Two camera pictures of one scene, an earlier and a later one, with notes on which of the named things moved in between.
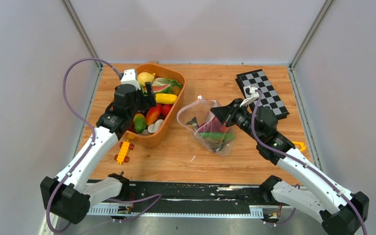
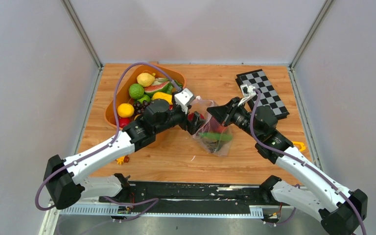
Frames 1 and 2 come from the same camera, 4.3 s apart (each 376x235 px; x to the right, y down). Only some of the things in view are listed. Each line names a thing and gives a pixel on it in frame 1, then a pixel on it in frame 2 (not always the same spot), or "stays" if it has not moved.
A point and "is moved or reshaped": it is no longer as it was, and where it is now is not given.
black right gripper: [225, 114] stays
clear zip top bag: [208, 129] stays
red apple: [165, 108] is moved or reshaped
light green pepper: [229, 136] stays
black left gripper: [148, 101] to [193, 128]
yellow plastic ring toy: [301, 144] stays
